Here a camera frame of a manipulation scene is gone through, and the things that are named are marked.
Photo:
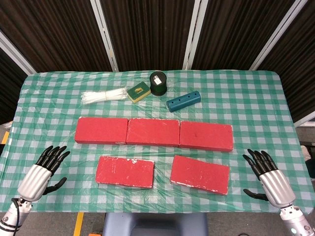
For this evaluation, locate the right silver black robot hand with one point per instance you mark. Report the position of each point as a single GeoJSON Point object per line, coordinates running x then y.
{"type": "Point", "coordinates": [276, 186]}

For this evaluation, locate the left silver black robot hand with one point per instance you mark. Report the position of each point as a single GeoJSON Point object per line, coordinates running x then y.
{"type": "Point", "coordinates": [37, 179]}

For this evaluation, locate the red brick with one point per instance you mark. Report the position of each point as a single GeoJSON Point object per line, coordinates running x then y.
{"type": "Point", "coordinates": [152, 132]}
{"type": "Point", "coordinates": [124, 172]}
{"type": "Point", "coordinates": [101, 130]}
{"type": "Point", "coordinates": [199, 174]}
{"type": "Point", "coordinates": [206, 135]}

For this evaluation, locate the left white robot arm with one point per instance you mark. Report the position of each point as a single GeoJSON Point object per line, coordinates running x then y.
{"type": "Point", "coordinates": [9, 218]}

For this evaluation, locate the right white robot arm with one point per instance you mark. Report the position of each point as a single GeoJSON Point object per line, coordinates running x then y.
{"type": "Point", "coordinates": [297, 221]}

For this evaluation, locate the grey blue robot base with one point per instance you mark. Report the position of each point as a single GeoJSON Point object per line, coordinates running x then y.
{"type": "Point", "coordinates": [155, 225]}

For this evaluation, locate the blue block with holes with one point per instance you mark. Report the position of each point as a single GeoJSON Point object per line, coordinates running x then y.
{"type": "Point", "coordinates": [183, 102]}

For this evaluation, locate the yellow floor tape strip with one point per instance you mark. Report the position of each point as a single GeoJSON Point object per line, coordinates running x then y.
{"type": "Point", "coordinates": [78, 225]}
{"type": "Point", "coordinates": [4, 141]}

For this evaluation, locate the green white checked tablecloth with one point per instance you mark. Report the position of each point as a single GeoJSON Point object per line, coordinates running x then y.
{"type": "Point", "coordinates": [258, 110]}

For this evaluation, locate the white stick bundle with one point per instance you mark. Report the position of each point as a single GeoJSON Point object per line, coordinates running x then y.
{"type": "Point", "coordinates": [98, 97]}

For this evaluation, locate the green yellow sponge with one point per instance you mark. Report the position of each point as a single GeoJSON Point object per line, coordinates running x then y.
{"type": "Point", "coordinates": [137, 93]}

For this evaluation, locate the dark green cylinder can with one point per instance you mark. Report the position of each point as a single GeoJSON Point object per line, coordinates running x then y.
{"type": "Point", "coordinates": [157, 87]}

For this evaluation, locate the white partition frame post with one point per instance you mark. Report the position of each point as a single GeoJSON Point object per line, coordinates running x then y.
{"type": "Point", "coordinates": [105, 37]}
{"type": "Point", "coordinates": [276, 37]}
{"type": "Point", "coordinates": [14, 52]}
{"type": "Point", "coordinates": [305, 120]}
{"type": "Point", "coordinates": [194, 37]}

